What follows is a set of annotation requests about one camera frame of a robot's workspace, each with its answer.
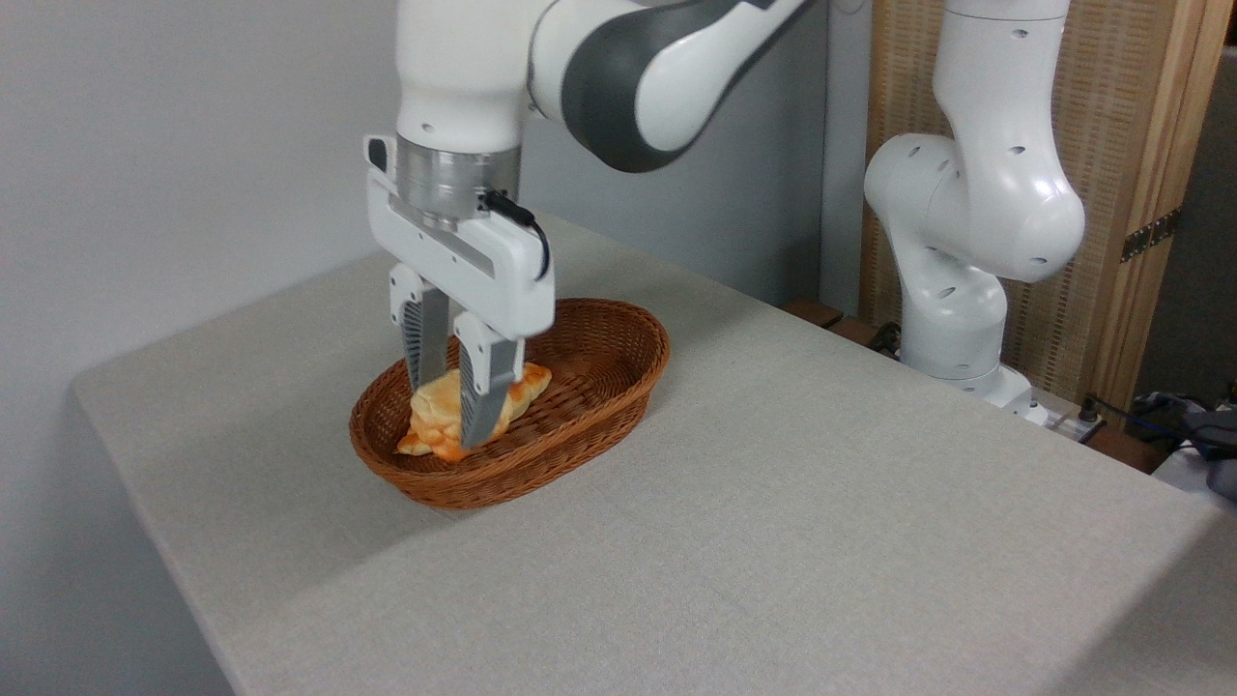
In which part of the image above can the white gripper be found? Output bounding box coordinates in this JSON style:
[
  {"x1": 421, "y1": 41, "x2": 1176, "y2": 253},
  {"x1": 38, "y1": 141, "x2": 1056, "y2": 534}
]
[{"x1": 364, "y1": 134, "x2": 558, "y2": 451}]

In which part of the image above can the round golden bread bun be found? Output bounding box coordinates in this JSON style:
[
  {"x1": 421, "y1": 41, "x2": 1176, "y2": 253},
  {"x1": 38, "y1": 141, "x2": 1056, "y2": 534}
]
[{"x1": 409, "y1": 367, "x2": 471, "y2": 463}]

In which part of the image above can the golden croissant bread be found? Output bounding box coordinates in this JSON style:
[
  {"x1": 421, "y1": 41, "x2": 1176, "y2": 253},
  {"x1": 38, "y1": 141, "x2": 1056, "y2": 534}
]
[{"x1": 395, "y1": 362, "x2": 553, "y2": 457}]

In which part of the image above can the brown wicker oval basket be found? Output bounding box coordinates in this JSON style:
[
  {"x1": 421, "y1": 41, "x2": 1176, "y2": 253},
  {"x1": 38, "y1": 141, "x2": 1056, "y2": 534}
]
[{"x1": 349, "y1": 298, "x2": 671, "y2": 510}]

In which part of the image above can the grey tablecloth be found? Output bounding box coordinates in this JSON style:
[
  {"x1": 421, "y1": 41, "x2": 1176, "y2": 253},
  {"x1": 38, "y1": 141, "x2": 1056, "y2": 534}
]
[{"x1": 72, "y1": 215, "x2": 1237, "y2": 696}]

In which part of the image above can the wooden woven folding screen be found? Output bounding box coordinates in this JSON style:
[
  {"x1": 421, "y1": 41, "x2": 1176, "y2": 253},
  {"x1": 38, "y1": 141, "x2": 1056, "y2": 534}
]
[{"x1": 858, "y1": 0, "x2": 1237, "y2": 417}]

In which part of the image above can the dark metal screen hinge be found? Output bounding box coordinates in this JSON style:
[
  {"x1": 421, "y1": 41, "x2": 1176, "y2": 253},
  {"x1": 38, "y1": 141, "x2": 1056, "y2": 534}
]
[{"x1": 1121, "y1": 207, "x2": 1182, "y2": 264}]

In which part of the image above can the grey blue fabric bundle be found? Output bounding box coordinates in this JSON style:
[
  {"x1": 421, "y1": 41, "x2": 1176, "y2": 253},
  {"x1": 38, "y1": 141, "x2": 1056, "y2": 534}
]
[{"x1": 1131, "y1": 390, "x2": 1237, "y2": 501}]

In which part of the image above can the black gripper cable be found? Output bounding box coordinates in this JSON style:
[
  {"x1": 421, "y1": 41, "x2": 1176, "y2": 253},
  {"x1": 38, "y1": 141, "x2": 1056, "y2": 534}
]
[{"x1": 480, "y1": 189, "x2": 553, "y2": 281}]

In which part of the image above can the black power cable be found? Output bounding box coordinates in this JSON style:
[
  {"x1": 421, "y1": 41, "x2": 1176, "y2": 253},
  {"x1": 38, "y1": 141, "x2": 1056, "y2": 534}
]
[{"x1": 1080, "y1": 391, "x2": 1204, "y2": 448}]

